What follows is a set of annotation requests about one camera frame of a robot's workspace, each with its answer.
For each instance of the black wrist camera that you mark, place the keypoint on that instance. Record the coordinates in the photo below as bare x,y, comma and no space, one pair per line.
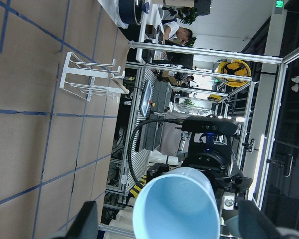
213,125

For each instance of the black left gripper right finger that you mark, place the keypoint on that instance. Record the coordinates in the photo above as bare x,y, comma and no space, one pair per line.
253,224

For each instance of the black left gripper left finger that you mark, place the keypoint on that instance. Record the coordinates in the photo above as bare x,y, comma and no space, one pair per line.
85,226

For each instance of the person in white shirt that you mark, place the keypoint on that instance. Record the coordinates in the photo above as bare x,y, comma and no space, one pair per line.
172,31

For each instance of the white wire cup rack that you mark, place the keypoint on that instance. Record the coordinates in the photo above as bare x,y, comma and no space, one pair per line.
74,66

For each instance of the brown paper table cover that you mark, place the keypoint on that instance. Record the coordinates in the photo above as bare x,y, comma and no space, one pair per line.
55,147

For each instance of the light blue cup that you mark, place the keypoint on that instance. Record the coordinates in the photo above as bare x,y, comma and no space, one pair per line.
179,204

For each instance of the yellow hard hat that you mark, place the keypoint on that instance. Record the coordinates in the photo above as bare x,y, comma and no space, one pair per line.
234,67

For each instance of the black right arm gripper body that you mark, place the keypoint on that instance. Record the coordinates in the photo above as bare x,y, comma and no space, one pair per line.
217,161

